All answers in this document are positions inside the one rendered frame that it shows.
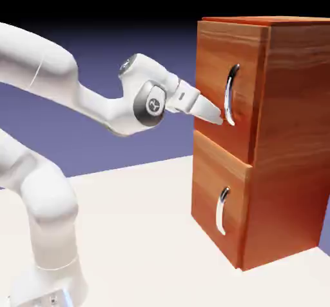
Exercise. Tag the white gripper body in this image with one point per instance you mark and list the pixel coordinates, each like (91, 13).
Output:
(206, 108)

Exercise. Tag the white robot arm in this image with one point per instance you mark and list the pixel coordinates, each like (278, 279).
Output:
(51, 67)

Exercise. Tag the large wooden cabinet door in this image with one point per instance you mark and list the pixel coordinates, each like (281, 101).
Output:
(214, 62)

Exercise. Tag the reddish wooden cabinet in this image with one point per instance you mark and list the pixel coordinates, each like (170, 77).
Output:
(283, 144)

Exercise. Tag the small wooden cabinet door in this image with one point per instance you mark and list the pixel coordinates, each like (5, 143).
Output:
(227, 198)

